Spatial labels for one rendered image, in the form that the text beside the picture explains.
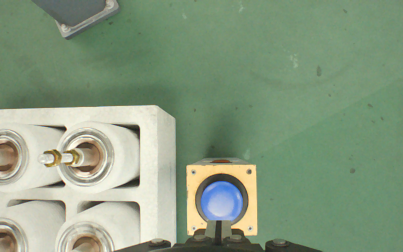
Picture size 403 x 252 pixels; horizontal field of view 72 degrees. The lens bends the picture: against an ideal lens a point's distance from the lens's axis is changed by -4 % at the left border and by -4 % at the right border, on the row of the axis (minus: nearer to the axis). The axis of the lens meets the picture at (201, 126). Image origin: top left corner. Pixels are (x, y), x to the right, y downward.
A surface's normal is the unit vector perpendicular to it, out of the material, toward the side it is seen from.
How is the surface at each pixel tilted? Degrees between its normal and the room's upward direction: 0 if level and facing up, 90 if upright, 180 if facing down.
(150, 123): 0
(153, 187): 0
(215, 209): 0
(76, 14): 90
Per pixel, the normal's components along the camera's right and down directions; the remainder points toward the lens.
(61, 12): 0.46, 0.88
